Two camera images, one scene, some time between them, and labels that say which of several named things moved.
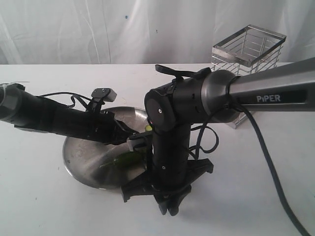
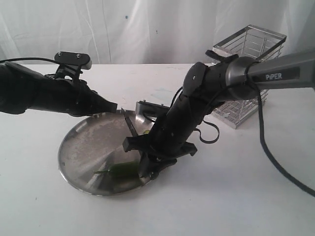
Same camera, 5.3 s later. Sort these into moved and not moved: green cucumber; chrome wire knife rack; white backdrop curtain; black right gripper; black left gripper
Moved: black left gripper; green cucumber; black right gripper
Not moved: white backdrop curtain; chrome wire knife rack
